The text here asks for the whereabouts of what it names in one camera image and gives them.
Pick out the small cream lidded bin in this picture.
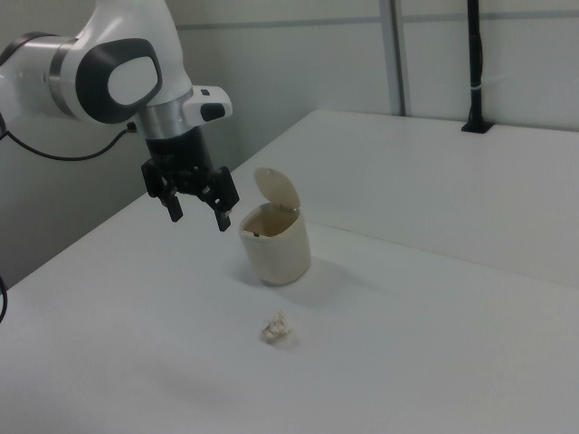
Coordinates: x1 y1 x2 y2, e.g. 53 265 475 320
238 166 312 287

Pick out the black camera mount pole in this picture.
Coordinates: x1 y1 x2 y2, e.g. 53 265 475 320
460 0 492 135

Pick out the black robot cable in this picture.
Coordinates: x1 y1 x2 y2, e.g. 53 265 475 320
0 112 138 323

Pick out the crumpled paper trash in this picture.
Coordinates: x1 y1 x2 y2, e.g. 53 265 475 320
259 309 290 344

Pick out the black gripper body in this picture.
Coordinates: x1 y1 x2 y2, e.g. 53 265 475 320
145 126 216 182

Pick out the grey partition post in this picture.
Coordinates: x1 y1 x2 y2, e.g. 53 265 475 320
377 0 408 117

